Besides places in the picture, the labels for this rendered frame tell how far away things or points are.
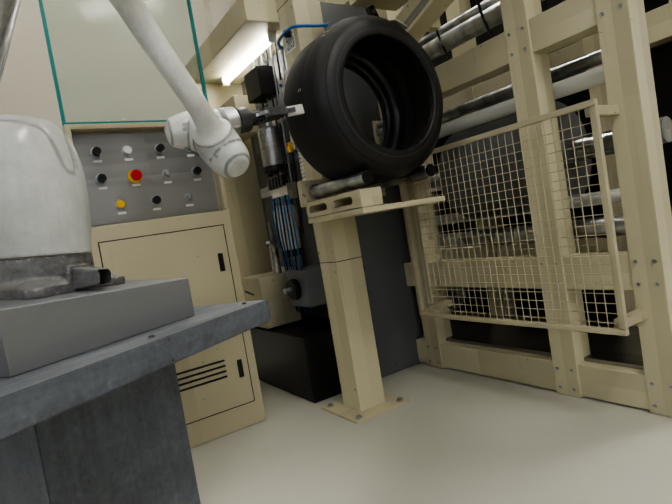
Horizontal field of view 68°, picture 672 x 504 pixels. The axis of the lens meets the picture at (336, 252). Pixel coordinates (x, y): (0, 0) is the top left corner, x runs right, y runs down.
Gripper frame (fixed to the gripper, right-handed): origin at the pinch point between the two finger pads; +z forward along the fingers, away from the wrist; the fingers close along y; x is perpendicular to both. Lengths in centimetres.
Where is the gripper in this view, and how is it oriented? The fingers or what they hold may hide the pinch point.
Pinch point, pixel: (293, 110)
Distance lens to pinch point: 166.4
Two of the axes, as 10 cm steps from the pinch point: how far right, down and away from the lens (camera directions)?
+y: -5.4, 0.5, 8.4
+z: 8.0, -3.0, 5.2
